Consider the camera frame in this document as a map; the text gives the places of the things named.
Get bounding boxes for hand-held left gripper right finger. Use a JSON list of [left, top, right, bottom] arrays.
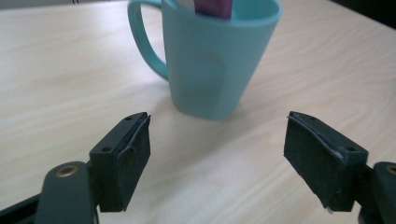
[[282, 110, 370, 215]]

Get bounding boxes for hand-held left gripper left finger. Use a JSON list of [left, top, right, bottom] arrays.
[[88, 111, 152, 214]]

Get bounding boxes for teal cup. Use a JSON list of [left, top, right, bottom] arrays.
[[127, 0, 284, 121]]

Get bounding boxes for white toothpaste tube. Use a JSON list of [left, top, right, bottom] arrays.
[[177, 0, 234, 21]]

